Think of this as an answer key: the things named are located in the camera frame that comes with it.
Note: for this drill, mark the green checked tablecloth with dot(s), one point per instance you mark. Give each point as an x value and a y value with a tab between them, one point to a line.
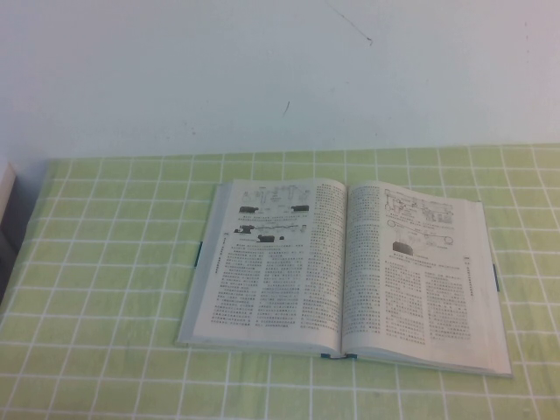
100	306

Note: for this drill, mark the book with diagrams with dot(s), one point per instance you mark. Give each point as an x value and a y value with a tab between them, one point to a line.
306	271

